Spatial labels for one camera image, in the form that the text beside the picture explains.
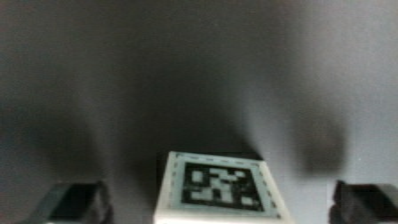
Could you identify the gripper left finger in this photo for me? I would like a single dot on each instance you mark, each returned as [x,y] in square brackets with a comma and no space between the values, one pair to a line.
[75,204]

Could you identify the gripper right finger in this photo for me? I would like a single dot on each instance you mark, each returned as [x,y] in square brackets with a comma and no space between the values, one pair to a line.
[365,204]

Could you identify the white chair leg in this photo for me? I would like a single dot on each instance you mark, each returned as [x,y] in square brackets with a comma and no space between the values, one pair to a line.
[219,191]

